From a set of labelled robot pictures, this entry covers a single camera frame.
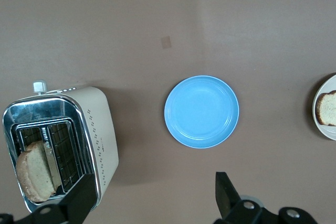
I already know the blue plate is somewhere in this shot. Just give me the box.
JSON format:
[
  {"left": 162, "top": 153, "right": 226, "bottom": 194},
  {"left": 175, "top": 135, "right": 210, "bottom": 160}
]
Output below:
[{"left": 164, "top": 75, "right": 240, "bottom": 149}]

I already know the small brown tape patch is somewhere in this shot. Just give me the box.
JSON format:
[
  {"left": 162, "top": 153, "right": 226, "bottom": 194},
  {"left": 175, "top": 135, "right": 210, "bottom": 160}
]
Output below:
[{"left": 161, "top": 36, "right": 173, "bottom": 49}]

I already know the beige chrome toaster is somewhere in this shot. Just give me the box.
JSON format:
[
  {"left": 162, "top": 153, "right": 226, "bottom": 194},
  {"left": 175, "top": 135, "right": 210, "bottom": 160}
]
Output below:
[{"left": 2, "top": 79, "right": 119, "bottom": 214}]

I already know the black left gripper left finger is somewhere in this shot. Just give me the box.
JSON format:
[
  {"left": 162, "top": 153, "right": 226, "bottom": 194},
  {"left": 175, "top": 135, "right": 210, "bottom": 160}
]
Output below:
[{"left": 14, "top": 173, "right": 96, "bottom": 224}]

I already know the bread slice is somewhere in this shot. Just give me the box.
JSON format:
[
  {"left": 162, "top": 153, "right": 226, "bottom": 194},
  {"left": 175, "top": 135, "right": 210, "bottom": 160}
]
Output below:
[
  {"left": 15, "top": 140, "right": 62, "bottom": 203},
  {"left": 316, "top": 90, "right": 336, "bottom": 126}
]

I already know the beige plate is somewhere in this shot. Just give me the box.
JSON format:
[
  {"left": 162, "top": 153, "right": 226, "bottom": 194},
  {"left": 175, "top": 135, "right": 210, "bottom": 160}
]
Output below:
[{"left": 311, "top": 73, "right": 336, "bottom": 141}]

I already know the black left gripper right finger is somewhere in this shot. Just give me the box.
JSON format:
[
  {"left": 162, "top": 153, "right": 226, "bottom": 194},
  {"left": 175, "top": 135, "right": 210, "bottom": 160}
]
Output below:
[{"left": 213, "top": 172, "right": 317, "bottom": 224}]

